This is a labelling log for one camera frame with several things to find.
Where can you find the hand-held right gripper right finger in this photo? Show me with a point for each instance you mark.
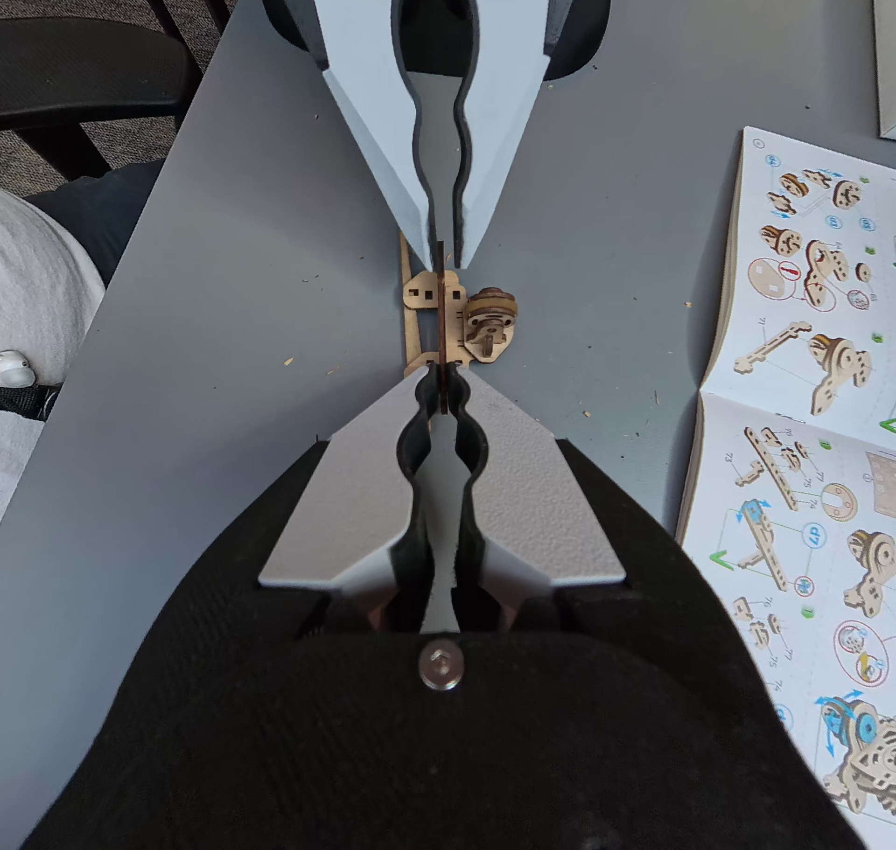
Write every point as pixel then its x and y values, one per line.
pixel 546 514

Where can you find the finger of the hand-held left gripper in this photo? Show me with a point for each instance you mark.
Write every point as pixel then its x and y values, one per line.
pixel 371 94
pixel 504 94

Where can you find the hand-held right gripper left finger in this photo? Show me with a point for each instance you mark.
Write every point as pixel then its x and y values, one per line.
pixel 343 514

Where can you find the wooden plate with wheel hub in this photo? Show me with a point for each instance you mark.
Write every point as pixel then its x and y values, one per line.
pixel 490 311

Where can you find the slotted wooden strip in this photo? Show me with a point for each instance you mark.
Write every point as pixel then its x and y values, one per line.
pixel 441 318

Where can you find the thin wooden stick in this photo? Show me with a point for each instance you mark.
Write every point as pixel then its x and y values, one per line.
pixel 407 255

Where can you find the black office chair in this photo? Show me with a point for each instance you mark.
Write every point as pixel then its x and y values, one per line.
pixel 91 73

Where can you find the open instruction booklet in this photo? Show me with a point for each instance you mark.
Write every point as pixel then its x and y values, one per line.
pixel 770 444

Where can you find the person's dark pants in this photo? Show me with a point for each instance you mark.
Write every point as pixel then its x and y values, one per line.
pixel 105 213

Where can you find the white earbud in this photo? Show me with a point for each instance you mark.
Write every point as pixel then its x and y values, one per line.
pixel 14 367

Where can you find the person's white shirt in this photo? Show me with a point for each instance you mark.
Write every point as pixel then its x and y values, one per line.
pixel 42 283

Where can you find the white box with gold rings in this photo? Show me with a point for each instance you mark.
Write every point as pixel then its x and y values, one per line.
pixel 885 59

